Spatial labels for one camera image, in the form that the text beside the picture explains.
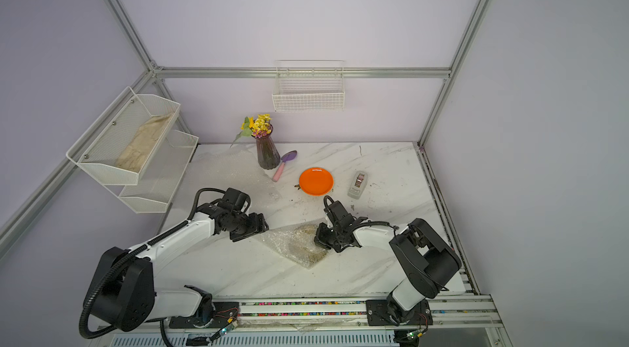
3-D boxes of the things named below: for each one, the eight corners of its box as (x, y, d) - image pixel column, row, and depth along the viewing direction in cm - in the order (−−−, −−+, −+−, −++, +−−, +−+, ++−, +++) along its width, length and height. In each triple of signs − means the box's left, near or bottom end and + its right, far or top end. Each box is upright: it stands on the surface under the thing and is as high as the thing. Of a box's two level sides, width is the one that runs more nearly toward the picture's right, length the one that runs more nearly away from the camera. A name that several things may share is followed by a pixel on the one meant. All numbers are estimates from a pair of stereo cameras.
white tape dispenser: (346, 195, 103) (347, 190, 100) (355, 174, 110) (356, 168, 107) (360, 200, 102) (361, 195, 98) (368, 179, 109) (369, 173, 105)
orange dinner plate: (298, 195, 104) (298, 192, 102) (300, 170, 113) (300, 167, 111) (333, 196, 104) (334, 192, 102) (332, 170, 113) (333, 167, 111)
